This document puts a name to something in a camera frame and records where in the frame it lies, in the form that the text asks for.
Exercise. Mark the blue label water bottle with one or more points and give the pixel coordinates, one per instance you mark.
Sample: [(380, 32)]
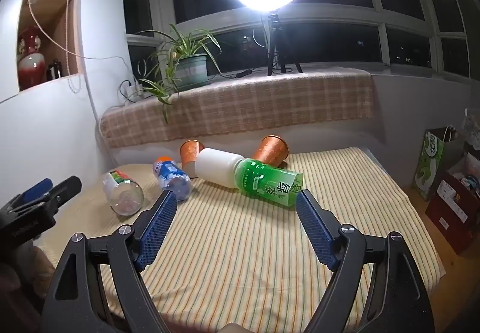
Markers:
[(169, 172)]

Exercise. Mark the green spider plant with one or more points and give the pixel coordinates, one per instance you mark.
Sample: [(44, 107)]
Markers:
[(176, 44)]

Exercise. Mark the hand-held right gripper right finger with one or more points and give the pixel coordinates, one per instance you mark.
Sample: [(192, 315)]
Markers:
[(315, 228)]

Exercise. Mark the white plastic bottle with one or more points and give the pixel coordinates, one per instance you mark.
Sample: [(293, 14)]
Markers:
[(215, 167)]

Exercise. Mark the red cardboard box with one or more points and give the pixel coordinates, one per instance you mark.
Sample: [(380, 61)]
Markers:
[(450, 213)]

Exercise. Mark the striped table cloth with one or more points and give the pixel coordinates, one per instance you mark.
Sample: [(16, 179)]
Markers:
[(243, 246)]

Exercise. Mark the plaid windowsill cloth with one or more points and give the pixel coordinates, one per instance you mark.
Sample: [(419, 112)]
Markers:
[(262, 100)]

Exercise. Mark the grey-green flower pot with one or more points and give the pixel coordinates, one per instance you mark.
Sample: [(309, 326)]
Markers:
[(192, 72)]

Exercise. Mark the orange paper cup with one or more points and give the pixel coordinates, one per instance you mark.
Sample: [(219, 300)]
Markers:
[(187, 156), (268, 149)]

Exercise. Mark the red ceramic vase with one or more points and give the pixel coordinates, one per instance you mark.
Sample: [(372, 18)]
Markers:
[(30, 63)]

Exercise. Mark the small black bottle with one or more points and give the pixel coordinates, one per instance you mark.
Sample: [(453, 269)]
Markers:
[(54, 69)]

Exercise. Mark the green paper bag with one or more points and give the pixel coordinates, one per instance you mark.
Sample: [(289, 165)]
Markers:
[(431, 164)]

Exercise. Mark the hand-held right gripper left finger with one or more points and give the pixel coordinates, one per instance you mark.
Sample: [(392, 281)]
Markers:
[(157, 224)]

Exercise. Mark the clear bottle white label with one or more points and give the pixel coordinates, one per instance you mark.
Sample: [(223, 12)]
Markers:
[(120, 191)]

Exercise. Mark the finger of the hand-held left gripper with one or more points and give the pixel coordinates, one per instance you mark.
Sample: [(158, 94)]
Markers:
[(37, 190), (65, 187)]

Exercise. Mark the white power strip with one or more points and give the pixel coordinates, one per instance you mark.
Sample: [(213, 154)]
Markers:
[(135, 90)]

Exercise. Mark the wooden wall shelf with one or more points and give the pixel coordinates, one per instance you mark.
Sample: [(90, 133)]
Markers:
[(52, 6)]

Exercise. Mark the black tripod stand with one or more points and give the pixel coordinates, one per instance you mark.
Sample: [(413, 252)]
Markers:
[(273, 44)]

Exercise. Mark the green tea bottle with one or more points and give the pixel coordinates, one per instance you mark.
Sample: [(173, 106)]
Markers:
[(260, 180)]

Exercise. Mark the window frame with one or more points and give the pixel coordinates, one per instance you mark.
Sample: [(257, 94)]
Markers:
[(337, 16)]

